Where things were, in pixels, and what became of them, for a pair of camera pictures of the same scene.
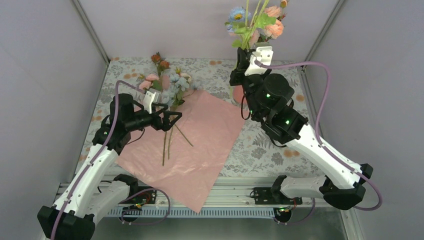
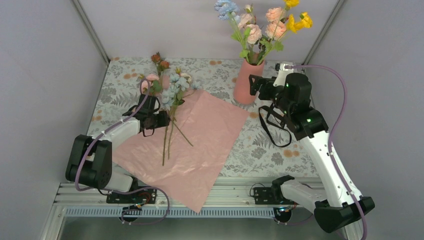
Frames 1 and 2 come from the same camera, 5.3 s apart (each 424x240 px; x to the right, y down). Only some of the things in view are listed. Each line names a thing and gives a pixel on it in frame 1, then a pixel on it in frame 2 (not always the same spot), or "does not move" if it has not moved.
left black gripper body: [156, 124] does not move
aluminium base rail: [233, 197] does not move
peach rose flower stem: [274, 31] does not move
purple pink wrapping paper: [183, 163] does not move
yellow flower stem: [260, 20] to [292, 25]
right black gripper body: [234, 78] to [265, 95]
